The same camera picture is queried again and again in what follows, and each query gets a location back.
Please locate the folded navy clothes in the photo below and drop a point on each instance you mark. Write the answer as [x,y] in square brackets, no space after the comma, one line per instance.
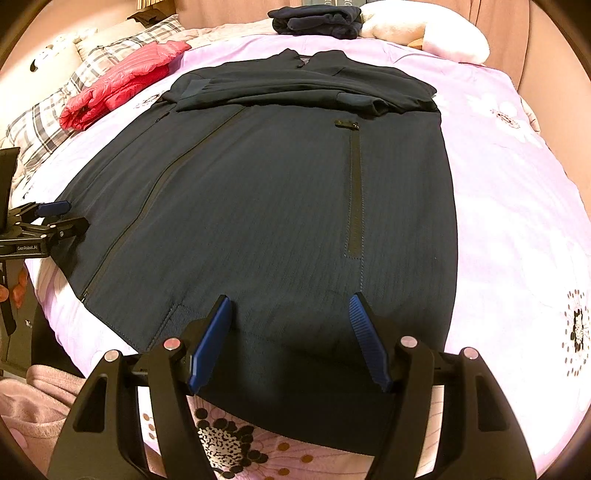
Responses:
[314,23]

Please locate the beige pillow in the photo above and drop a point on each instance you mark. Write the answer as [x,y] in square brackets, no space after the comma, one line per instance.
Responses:
[27,87]

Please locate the small white plush toy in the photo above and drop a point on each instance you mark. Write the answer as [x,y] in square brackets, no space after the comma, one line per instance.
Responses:
[46,55]

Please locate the purple floral blanket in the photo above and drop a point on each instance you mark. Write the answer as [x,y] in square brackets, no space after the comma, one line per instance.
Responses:
[508,207]

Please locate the pink quilt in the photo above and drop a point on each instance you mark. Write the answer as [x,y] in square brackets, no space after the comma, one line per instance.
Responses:
[231,34]

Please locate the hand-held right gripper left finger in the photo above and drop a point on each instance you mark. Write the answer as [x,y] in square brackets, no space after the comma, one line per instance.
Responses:
[210,344]

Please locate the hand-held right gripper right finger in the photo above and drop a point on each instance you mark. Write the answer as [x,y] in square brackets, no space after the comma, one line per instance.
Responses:
[369,344]

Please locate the navy zip jacket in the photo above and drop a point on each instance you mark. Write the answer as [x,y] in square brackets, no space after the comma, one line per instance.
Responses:
[258,207]

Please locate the red down jacket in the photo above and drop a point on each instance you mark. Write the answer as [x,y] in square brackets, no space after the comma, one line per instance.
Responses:
[120,78]

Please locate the white plush goose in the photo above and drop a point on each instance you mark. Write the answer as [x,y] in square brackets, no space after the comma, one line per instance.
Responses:
[452,41]

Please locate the person's pink garment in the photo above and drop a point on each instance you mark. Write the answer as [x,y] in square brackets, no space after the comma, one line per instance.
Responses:
[37,410]

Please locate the dark brown cloth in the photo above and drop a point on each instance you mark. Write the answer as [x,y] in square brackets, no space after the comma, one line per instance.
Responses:
[143,14]

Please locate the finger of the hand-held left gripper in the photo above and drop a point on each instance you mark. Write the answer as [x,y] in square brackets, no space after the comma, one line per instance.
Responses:
[64,227]
[53,207]

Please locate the pink curtain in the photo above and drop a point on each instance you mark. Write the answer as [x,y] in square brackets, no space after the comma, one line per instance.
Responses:
[221,11]
[503,37]

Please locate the plaid pillow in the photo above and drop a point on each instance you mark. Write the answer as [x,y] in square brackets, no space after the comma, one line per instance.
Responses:
[41,124]

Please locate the person's left hand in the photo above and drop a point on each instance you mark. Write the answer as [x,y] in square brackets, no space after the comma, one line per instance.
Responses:
[21,282]

